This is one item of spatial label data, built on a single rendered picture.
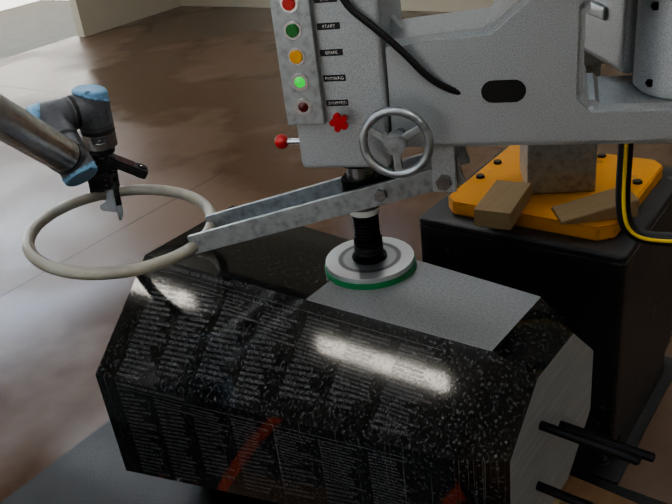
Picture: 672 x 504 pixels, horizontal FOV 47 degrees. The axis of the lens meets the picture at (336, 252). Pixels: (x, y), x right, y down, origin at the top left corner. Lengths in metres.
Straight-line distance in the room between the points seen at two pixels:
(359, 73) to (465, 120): 0.23
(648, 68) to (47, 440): 2.27
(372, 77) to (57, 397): 2.01
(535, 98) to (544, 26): 0.14
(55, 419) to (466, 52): 2.10
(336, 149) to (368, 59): 0.20
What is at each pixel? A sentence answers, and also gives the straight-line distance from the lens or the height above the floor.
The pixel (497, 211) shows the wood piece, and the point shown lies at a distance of 2.08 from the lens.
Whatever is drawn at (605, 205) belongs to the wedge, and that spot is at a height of 0.81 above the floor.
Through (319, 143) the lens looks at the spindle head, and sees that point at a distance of 1.64.
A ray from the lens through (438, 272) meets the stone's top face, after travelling 1.83.
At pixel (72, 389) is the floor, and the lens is 3.18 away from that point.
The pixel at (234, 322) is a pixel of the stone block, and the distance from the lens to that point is 1.87.
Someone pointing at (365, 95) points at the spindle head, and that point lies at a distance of 1.58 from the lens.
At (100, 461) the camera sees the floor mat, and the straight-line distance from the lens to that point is 2.78.
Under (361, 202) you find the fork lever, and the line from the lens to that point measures 1.73.
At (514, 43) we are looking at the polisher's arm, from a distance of 1.52.
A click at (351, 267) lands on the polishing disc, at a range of 1.82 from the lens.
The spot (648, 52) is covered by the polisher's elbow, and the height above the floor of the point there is 1.33.
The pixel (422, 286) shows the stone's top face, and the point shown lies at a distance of 1.78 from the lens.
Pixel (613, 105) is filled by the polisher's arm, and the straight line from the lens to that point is 1.57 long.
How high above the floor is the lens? 1.74
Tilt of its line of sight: 28 degrees down
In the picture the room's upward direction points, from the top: 7 degrees counter-clockwise
